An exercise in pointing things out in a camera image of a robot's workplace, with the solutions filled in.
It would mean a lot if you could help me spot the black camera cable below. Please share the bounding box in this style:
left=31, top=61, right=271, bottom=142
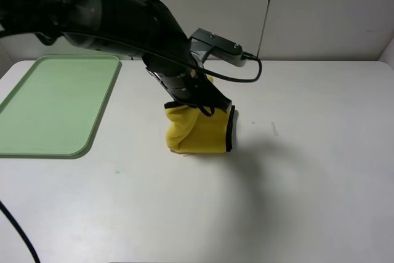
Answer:
left=0, top=0, right=263, bottom=116

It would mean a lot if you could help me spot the light green plastic tray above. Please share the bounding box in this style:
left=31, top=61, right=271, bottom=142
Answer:
left=1, top=55, right=121, bottom=159

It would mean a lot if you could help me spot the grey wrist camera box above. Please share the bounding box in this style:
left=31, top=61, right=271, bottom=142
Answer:
left=189, top=28, right=246, bottom=68

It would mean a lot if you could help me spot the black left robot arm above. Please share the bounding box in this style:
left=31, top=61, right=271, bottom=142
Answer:
left=1, top=0, right=231, bottom=116

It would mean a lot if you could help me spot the black cable at table edge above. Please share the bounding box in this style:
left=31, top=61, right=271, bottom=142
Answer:
left=0, top=200, right=41, bottom=263

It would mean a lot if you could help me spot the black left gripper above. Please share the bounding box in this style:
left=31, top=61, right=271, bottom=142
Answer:
left=143, top=54, right=232, bottom=113

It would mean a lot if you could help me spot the yellow towel with black trim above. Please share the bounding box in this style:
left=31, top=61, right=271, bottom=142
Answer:
left=164, top=101, right=236, bottom=154

